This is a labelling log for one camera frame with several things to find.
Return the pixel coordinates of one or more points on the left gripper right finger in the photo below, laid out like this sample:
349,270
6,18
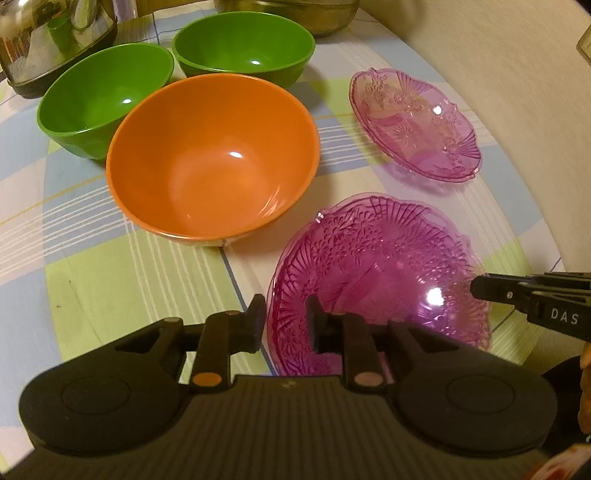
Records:
349,336

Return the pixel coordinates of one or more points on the black knee clothing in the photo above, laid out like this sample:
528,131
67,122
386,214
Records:
565,379

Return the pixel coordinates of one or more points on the checkered tablecloth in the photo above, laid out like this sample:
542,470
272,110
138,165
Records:
76,273

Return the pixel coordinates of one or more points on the stainless steel kettle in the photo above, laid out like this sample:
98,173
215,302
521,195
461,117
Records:
41,39

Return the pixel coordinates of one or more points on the green plastic bowl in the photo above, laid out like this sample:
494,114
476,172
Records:
258,44
83,108

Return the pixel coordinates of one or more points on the orange plastic bowl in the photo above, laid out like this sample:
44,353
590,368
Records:
212,157

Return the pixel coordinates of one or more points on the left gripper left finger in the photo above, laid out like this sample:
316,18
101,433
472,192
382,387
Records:
225,334

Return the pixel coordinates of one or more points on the stainless steel steamer pot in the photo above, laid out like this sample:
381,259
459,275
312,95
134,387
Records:
321,17

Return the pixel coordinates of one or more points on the beige wall socket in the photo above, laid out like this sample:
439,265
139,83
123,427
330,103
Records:
584,47

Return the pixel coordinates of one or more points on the pink glass plate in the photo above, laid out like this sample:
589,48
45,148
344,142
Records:
383,259
415,124

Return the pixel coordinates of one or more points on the pink glass plate back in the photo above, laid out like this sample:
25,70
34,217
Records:
415,124

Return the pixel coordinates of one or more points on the person's right hand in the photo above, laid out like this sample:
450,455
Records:
584,414

